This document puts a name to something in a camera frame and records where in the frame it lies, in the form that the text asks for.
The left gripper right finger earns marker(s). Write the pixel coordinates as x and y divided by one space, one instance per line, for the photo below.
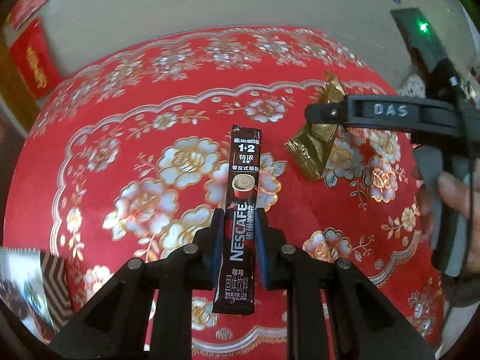
333 310

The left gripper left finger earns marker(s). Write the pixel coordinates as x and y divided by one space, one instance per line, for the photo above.
145 310

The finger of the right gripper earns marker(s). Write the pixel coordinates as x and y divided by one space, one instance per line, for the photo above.
395 113

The Nescafe coffee stick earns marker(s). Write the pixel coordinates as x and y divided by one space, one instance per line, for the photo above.
235 285

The gold foil packet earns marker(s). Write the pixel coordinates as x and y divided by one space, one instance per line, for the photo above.
311 146

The person right hand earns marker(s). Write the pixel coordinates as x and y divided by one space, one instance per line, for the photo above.
454 193

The floral cushion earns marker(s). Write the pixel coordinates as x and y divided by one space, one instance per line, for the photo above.
413 87

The striped white cardboard box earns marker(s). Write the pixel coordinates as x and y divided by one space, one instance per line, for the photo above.
34 287

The wooden door frame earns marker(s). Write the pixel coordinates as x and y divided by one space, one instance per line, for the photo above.
14 90

